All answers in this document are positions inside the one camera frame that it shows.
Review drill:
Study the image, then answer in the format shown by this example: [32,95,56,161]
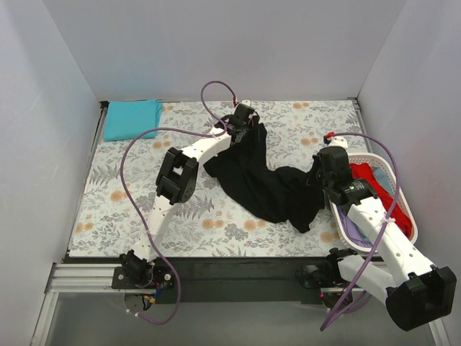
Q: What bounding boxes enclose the folded teal t shirt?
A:
[103,99,163,141]

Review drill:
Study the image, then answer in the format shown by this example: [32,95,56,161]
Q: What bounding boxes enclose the red t shirt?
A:
[349,163,413,239]

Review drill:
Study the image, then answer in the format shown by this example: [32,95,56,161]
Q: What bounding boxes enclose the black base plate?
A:
[112,257,346,304]

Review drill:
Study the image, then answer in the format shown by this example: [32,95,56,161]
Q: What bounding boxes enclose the floral tablecloth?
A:
[68,100,367,257]

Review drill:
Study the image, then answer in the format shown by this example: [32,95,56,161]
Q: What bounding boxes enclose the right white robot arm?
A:
[313,146,457,331]

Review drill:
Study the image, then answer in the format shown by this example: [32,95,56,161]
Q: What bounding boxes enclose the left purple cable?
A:
[119,81,241,326]

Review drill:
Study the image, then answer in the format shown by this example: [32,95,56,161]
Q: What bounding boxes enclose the white laundry basket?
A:
[331,152,419,252]

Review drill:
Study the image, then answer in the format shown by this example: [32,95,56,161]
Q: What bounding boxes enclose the black t shirt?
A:
[204,123,325,234]

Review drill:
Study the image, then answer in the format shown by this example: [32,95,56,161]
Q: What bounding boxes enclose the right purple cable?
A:
[319,131,399,332]

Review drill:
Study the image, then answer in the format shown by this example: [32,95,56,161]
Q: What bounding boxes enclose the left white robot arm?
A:
[120,100,259,288]

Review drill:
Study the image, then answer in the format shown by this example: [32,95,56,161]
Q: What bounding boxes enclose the blue t shirt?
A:
[372,167,392,191]

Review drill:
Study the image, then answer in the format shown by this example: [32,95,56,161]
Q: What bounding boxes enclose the aluminium frame rail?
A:
[32,264,449,345]

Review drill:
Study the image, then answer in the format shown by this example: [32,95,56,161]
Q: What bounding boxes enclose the purple cable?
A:
[319,131,399,332]
[119,81,241,326]

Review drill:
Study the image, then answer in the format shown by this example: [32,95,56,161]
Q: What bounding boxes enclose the lilac t shirt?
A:
[338,209,372,248]

